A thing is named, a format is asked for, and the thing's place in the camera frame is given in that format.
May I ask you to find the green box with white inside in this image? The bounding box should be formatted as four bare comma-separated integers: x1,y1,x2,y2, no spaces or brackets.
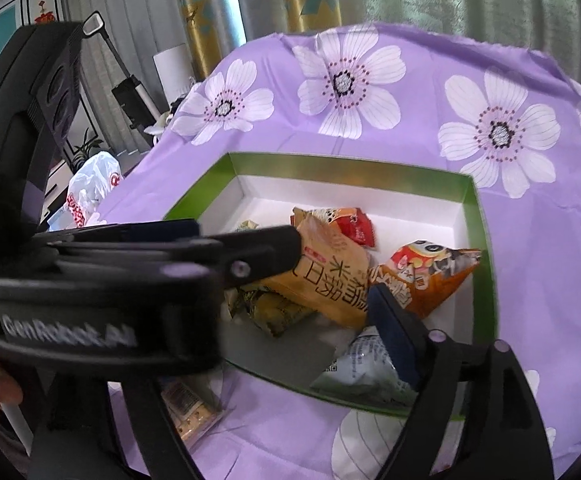
163,151,500,418

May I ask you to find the beige snack packet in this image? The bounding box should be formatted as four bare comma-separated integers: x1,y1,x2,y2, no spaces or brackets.
159,379,227,443

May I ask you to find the dark yellow snack packet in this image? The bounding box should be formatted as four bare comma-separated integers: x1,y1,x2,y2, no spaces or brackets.
225,282,319,338

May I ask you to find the white plastic bag red print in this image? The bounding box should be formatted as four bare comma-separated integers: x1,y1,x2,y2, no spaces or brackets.
65,151,122,229

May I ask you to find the orange cartoon snack packet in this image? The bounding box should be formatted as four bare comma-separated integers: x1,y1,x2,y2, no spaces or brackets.
371,240,484,319

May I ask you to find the red and orange snack packet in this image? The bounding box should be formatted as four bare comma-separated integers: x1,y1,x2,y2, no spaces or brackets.
290,205,376,249

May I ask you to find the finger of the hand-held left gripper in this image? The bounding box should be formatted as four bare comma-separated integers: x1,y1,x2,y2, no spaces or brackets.
55,225,304,288
35,218,202,247

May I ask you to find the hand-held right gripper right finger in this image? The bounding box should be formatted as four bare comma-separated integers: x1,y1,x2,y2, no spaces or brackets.
369,282,556,480

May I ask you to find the purple floral cloth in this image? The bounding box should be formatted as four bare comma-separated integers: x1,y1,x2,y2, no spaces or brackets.
90,21,581,480

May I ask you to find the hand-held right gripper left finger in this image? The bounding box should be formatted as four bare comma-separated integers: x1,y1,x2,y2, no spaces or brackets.
25,360,206,480

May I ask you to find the green and white snack packet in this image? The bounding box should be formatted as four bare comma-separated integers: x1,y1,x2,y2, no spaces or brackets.
309,326,419,407

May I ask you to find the green potted plant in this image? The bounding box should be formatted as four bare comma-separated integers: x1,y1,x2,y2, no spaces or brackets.
68,127,104,171

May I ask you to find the black stand device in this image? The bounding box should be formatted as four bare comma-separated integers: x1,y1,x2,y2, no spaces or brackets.
81,11,157,128

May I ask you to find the white panel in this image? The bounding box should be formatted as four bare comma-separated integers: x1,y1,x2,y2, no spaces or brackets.
153,42,194,111

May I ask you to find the grey sheer curtain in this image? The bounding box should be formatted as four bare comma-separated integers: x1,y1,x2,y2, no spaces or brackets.
63,0,181,156

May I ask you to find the framed wall picture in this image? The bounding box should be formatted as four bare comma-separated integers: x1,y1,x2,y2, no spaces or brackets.
25,0,62,26

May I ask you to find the large orange-beige snack packet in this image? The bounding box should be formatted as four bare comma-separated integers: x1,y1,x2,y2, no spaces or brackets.
263,208,374,330

